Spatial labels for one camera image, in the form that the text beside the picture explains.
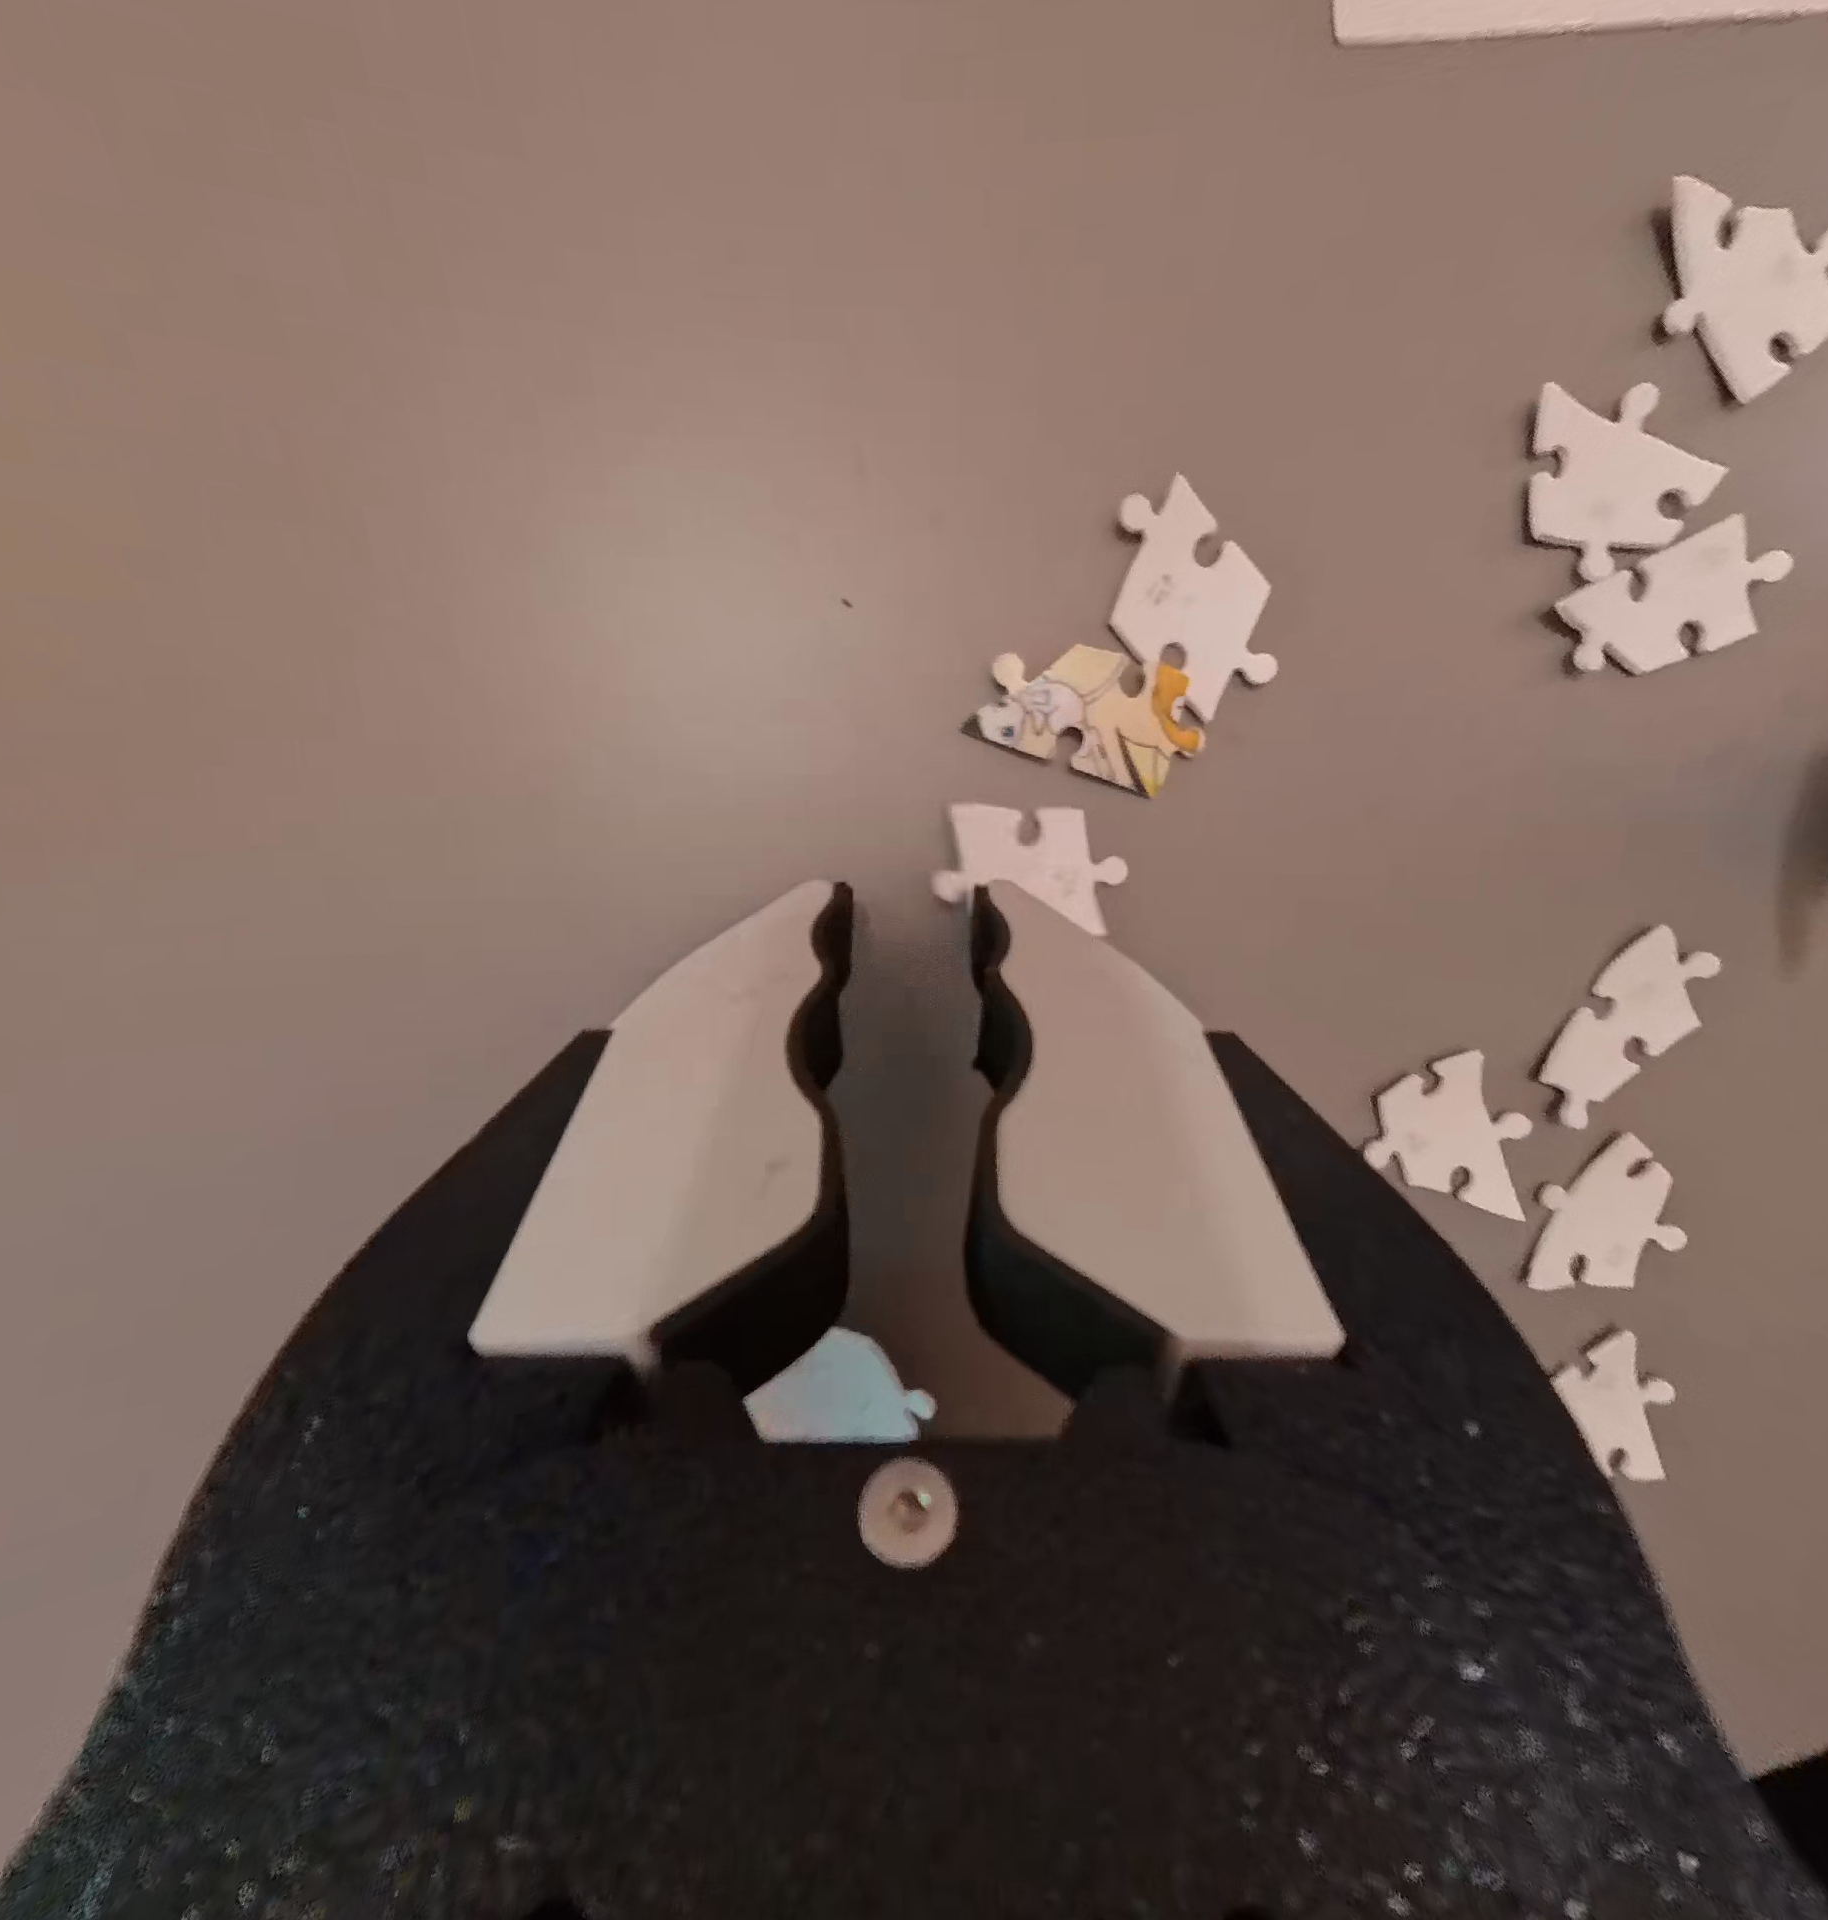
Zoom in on yellow printed puzzle piece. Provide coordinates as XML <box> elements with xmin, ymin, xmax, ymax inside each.
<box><xmin>961</xmin><ymin>645</ymin><xmax>1208</xmax><ymax>800</ymax></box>

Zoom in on white puzzle pieces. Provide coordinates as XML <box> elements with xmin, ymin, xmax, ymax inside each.
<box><xmin>741</xmin><ymin>172</ymin><xmax>1828</xmax><ymax>1487</ymax></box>

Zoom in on person's dark clothing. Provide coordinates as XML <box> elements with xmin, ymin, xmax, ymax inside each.
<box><xmin>1750</xmin><ymin>1738</ymin><xmax>1828</xmax><ymax>1920</ymax></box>

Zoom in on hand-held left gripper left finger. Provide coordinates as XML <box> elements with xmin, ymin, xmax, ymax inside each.
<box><xmin>466</xmin><ymin>878</ymin><xmax>854</xmax><ymax>1374</ymax></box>

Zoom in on single white puzzle piece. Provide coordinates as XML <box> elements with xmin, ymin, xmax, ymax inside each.
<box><xmin>932</xmin><ymin>802</ymin><xmax>1129</xmax><ymax>939</ymax></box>

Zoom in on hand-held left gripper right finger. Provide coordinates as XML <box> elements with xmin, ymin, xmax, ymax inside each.
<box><xmin>966</xmin><ymin>884</ymin><xmax>1348</xmax><ymax>1369</ymax></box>

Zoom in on white printed instruction leaflet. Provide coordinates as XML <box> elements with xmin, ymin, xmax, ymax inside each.
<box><xmin>1330</xmin><ymin>0</ymin><xmax>1828</xmax><ymax>48</ymax></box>

